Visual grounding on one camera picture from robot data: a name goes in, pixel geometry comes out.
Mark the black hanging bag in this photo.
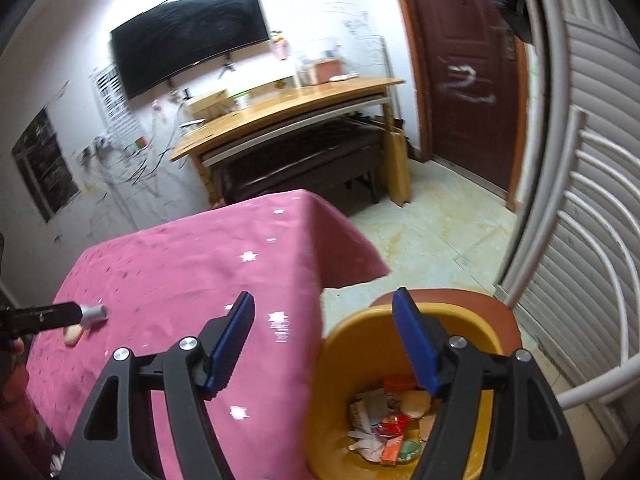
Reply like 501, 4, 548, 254
492, 0, 533, 43

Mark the white slatted shutter door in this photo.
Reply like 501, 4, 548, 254
515, 15, 640, 461

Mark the dark brown bench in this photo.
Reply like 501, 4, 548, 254
220, 117, 388, 206

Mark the wooden desk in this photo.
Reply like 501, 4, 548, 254
170, 76, 412, 208

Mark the white chair with red seat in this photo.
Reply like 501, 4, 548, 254
372, 0, 640, 411

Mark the red box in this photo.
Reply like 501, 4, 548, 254
315, 60, 343, 85

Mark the white power strip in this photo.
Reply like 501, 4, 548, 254
80, 132, 113, 158

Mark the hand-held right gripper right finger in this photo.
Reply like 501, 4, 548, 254
391, 286, 586, 480

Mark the bundle of cables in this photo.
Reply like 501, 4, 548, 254
85, 135, 176, 196

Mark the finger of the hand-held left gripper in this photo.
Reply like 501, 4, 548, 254
0, 301, 108, 335

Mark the white wall chart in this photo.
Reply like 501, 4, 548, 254
90, 65, 146, 146

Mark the dark red door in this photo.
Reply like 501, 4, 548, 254
405, 0, 526, 201

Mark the cardboard box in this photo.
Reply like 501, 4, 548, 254
186, 89, 231, 116

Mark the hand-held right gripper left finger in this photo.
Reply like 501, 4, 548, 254
60, 291, 256, 480

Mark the dark wall poster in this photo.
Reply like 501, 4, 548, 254
11, 106, 81, 224

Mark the pink star-print tablecloth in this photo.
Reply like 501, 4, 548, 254
25, 189, 392, 480

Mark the pile of wrappers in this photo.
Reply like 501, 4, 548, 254
347, 375, 441, 467

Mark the yellow plastic basin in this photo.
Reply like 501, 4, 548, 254
309, 301, 505, 480

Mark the black wall television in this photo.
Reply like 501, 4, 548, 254
109, 0, 271, 102

